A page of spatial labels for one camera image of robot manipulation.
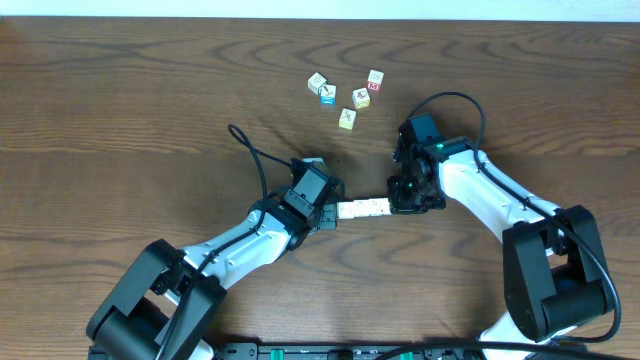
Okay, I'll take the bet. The wooden block red letter side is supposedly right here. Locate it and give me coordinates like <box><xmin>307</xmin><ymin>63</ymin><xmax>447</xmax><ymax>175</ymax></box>
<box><xmin>336</xmin><ymin>202</ymin><xmax>355</xmax><ymax>220</ymax></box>

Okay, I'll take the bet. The wooden block airplane green N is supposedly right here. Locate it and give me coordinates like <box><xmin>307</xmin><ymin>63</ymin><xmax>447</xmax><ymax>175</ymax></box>
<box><xmin>378</xmin><ymin>198</ymin><xmax>391</xmax><ymax>216</ymax></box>

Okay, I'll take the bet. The wooden block red A side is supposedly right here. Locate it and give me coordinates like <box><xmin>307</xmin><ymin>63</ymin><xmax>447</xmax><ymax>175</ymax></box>
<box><xmin>367</xmin><ymin>199</ymin><xmax>384</xmax><ymax>216</ymax></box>

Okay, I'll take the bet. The wooden block with turtle drawing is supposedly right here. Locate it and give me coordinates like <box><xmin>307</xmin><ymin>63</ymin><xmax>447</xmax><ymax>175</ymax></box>
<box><xmin>352</xmin><ymin>200</ymin><xmax>369</xmax><ymax>218</ymax></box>

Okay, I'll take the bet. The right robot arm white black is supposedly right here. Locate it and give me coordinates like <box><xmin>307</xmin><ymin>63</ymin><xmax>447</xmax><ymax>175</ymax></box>
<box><xmin>387</xmin><ymin>114</ymin><xmax>620</xmax><ymax>345</ymax></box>

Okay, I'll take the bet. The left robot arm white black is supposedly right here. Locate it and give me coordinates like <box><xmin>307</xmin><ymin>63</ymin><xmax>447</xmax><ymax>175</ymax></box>
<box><xmin>86</xmin><ymin>159</ymin><xmax>343</xmax><ymax>359</ymax></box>

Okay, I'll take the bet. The wooden block yellow border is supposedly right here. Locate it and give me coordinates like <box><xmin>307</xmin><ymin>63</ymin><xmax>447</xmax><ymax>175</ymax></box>
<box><xmin>339</xmin><ymin>108</ymin><xmax>357</xmax><ymax>130</ymax></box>

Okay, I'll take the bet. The wooden block blue side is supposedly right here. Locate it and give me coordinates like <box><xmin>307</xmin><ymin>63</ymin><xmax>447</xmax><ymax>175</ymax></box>
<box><xmin>319</xmin><ymin>84</ymin><xmax>337</xmax><ymax>105</ymax></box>

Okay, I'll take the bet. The wooden block brown drawing yellow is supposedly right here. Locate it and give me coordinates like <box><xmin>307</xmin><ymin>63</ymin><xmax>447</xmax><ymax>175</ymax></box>
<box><xmin>352</xmin><ymin>88</ymin><xmax>371</xmax><ymax>109</ymax></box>

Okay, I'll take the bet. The wooden block plain top left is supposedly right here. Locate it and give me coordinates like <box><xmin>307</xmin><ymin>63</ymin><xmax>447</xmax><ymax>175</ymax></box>
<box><xmin>307</xmin><ymin>72</ymin><xmax>327</xmax><ymax>95</ymax></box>

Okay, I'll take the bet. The wooden block red M side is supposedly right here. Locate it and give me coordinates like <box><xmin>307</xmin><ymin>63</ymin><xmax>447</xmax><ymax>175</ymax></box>
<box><xmin>366</xmin><ymin>69</ymin><xmax>384</xmax><ymax>92</ymax></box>

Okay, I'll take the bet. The right black cable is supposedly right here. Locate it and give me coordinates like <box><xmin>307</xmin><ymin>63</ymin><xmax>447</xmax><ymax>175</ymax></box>
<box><xmin>394</xmin><ymin>90</ymin><xmax>623</xmax><ymax>344</ymax></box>

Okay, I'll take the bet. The black cable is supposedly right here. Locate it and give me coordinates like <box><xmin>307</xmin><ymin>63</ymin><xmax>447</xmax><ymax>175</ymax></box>
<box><xmin>394</xmin><ymin>90</ymin><xmax>623</xmax><ymax>344</ymax></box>
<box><xmin>227</xmin><ymin>123</ymin><xmax>296</xmax><ymax>236</ymax></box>

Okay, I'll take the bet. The left black cable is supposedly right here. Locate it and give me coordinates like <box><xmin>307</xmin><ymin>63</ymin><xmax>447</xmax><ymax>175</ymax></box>
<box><xmin>227</xmin><ymin>123</ymin><xmax>296</xmax><ymax>236</ymax></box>

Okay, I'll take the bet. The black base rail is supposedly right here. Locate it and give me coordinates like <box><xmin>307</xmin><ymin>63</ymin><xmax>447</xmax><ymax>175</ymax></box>
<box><xmin>187</xmin><ymin>341</ymin><xmax>617</xmax><ymax>360</ymax></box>

